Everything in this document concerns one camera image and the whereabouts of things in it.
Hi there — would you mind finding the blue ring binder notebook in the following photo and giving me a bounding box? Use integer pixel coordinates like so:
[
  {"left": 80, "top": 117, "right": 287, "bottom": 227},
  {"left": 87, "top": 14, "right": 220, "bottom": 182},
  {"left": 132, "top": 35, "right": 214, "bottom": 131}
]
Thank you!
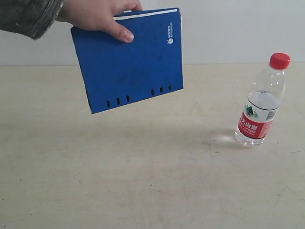
[{"left": 71, "top": 8, "right": 183, "bottom": 114}]

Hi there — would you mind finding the person's bare hand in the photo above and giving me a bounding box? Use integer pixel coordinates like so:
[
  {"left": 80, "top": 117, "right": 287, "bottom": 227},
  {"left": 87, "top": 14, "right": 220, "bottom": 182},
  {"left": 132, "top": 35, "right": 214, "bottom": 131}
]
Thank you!
[{"left": 57, "top": 0, "right": 143, "bottom": 43}]

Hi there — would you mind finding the grey jacket sleeve forearm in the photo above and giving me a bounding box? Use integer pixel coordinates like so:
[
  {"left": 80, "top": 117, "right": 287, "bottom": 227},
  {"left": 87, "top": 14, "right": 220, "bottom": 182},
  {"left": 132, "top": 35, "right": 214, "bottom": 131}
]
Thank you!
[{"left": 0, "top": 0, "right": 64, "bottom": 40}]

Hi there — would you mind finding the clear plastic water bottle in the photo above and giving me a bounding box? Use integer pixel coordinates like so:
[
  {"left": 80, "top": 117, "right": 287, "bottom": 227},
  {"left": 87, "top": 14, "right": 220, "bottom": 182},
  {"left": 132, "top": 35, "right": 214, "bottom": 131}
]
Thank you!
[{"left": 235, "top": 52, "right": 291, "bottom": 147}]

